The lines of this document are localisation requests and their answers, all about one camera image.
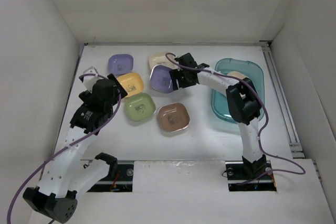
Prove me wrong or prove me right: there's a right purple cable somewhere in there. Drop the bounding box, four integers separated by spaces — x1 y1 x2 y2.
165 52 307 185

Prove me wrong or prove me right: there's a purple plate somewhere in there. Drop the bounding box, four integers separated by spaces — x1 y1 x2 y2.
108 54 134 76
150 65 173 93

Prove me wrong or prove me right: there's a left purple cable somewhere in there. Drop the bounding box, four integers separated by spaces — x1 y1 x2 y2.
6 73 123 224

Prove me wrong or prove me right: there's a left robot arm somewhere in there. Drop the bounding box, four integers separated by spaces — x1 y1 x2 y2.
23 73 127 223

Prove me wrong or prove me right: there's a cream plate back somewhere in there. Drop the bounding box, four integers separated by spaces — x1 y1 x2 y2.
149 51 177 70

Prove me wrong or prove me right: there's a teal plastic bin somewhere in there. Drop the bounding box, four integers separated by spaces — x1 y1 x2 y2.
211 58 265 124

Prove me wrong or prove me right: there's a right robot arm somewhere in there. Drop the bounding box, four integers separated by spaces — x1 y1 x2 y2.
165 52 266 180

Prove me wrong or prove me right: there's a purple cable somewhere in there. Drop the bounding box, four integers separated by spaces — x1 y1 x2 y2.
165 52 307 185
6 73 123 224

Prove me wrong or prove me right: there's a brown plate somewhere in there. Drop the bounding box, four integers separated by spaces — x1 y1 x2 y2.
158 103 190 132

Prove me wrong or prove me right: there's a yellow plate on table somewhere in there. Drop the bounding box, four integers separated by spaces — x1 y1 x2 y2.
117 72 144 98

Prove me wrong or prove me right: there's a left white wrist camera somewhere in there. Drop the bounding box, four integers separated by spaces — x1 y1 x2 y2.
82 67 99 92

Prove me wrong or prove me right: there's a green plate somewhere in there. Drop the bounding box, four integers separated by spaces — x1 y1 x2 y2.
124 93 156 122

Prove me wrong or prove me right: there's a cream plate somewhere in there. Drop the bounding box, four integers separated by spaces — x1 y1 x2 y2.
149 51 177 70
227 71 247 80

